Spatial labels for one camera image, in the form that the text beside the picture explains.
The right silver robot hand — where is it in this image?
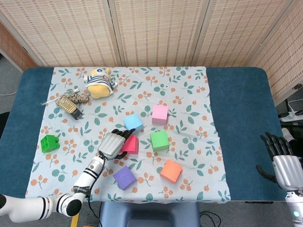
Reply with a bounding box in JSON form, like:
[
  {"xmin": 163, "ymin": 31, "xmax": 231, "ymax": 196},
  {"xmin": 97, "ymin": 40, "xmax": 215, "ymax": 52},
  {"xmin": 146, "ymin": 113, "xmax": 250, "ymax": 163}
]
[{"xmin": 255, "ymin": 131, "xmax": 303, "ymax": 191}]

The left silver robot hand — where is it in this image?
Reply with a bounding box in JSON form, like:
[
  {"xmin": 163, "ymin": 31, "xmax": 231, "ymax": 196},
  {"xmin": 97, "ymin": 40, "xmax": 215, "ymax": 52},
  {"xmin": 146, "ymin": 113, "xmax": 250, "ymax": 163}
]
[{"xmin": 98, "ymin": 128, "xmax": 136, "ymax": 159}]

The red foam cube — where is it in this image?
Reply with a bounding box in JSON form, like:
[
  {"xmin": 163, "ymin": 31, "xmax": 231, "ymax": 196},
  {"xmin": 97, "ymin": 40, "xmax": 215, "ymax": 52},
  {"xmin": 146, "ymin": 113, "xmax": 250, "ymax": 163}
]
[{"xmin": 119, "ymin": 134, "xmax": 140, "ymax": 155}]

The blue foam cube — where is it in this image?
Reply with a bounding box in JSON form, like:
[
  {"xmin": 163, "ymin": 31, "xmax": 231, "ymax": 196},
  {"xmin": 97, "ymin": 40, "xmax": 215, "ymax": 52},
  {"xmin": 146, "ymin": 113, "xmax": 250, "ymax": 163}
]
[{"xmin": 123, "ymin": 113, "xmax": 144, "ymax": 134}]

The purple foam cube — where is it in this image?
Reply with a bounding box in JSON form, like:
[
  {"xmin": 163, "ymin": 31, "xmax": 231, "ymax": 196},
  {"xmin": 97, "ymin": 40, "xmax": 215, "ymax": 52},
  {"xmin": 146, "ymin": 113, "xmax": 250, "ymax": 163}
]
[{"xmin": 113, "ymin": 165, "xmax": 138, "ymax": 191}]

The green foam cube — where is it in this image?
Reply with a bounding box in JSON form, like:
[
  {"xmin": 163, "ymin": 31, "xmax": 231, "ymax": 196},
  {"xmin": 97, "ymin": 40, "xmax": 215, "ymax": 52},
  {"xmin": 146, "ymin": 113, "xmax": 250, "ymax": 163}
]
[{"xmin": 150, "ymin": 130, "xmax": 169, "ymax": 152}]

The pink foam cube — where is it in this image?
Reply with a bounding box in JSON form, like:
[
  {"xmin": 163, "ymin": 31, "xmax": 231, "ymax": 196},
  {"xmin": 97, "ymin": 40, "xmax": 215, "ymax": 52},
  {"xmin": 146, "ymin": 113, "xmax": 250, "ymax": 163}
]
[{"xmin": 151, "ymin": 104, "xmax": 169, "ymax": 125}]

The orange foam cube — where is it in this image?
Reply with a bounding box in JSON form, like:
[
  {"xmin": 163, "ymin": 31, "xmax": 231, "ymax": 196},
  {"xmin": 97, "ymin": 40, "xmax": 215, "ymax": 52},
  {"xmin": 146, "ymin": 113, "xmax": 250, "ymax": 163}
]
[{"xmin": 160, "ymin": 159, "xmax": 184, "ymax": 183}]

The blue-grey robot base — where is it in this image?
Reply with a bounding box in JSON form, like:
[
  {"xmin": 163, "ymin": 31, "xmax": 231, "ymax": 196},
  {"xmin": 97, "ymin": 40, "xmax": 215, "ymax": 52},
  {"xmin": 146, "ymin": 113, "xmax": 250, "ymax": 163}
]
[{"xmin": 98, "ymin": 202, "xmax": 201, "ymax": 227}]

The white shoe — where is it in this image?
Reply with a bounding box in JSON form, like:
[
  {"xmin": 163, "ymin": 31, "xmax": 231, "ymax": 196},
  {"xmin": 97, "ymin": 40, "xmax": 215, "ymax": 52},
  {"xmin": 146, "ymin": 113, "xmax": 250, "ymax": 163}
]
[{"xmin": 281, "ymin": 127, "xmax": 294, "ymax": 142}]

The green tin can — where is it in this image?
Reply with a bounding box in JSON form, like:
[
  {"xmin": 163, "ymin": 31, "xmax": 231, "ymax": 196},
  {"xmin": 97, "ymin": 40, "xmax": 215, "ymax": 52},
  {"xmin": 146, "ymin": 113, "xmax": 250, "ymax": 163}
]
[{"xmin": 57, "ymin": 97, "xmax": 83, "ymax": 121}]

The yellow striped plush toy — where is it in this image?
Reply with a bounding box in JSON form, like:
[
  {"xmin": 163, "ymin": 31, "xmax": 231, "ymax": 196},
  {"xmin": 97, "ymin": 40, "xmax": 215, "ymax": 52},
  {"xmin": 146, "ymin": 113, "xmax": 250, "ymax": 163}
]
[{"xmin": 84, "ymin": 67, "xmax": 118, "ymax": 99}]

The green toy building block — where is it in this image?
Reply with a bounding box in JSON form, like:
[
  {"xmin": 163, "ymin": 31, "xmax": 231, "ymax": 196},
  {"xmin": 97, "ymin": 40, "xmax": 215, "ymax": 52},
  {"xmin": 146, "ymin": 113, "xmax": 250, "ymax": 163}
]
[{"xmin": 40, "ymin": 134, "xmax": 60, "ymax": 153}]

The floral print tablecloth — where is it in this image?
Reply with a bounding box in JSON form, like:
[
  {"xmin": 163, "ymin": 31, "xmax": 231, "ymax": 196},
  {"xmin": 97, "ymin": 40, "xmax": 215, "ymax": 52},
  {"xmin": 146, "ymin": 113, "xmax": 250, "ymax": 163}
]
[{"xmin": 25, "ymin": 66, "xmax": 232, "ymax": 204}]

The woven folding screen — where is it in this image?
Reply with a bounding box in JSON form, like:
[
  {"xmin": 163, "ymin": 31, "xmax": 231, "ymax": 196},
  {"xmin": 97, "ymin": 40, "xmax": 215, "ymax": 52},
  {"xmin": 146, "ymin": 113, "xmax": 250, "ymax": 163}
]
[{"xmin": 0, "ymin": 0, "xmax": 303, "ymax": 105}]

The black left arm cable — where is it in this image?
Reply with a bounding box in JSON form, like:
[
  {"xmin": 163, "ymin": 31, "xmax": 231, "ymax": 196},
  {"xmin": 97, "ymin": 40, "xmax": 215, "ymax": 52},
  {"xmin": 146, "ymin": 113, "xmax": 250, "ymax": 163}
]
[{"xmin": 87, "ymin": 153, "xmax": 107, "ymax": 227}]

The braided rope toy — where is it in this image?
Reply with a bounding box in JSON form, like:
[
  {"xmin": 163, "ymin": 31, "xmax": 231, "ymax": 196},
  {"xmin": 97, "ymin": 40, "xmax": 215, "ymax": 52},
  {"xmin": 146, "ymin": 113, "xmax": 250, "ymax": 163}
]
[{"xmin": 55, "ymin": 92, "xmax": 92, "ymax": 105}]

